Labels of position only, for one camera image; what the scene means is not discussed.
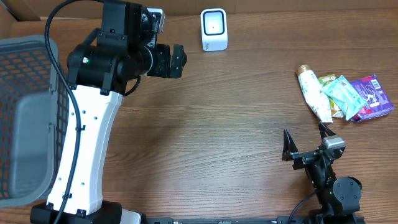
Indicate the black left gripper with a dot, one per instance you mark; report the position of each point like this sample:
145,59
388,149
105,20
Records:
165,68

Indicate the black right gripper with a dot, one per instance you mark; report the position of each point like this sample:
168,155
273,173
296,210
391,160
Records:
304,158

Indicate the white tube gold cap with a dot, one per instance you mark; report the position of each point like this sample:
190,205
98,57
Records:
313,95

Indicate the teal snack packet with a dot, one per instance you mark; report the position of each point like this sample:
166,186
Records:
345,96

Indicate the purple pad package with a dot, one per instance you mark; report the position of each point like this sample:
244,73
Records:
377,101

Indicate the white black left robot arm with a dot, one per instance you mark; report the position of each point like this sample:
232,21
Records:
124,48

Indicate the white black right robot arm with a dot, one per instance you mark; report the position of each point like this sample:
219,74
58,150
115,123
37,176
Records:
338,197

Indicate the white barcode scanner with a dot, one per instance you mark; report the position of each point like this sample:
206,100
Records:
214,29

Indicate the grey plastic basket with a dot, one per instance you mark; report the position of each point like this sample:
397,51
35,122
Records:
34,114

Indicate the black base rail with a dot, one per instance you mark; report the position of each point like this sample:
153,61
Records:
278,220

